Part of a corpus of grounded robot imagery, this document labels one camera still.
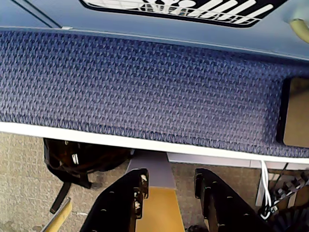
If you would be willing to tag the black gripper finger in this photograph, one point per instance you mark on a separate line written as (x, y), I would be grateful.
(113, 207)
(227, 212)

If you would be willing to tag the yellow board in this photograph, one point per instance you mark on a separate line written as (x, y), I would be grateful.
(159, 210)

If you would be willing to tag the wooden stick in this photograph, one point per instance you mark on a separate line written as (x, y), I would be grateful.
(61, 215)

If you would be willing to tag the gray desk crossbar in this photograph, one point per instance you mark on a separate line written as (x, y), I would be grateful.
(217, 160)

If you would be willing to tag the gray desk leg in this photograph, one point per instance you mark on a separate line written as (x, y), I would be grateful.
(157, 169)

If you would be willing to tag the black backpack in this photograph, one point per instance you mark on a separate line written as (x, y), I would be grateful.
(84, 157)

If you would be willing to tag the black framed tan panel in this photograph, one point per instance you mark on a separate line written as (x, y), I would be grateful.
(299, 113)

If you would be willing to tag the blue woven mat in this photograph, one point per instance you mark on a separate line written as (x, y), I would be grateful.
(120, 84)

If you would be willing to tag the black dishwasher rack sticker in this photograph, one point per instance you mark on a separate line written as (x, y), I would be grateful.
(217, 9)

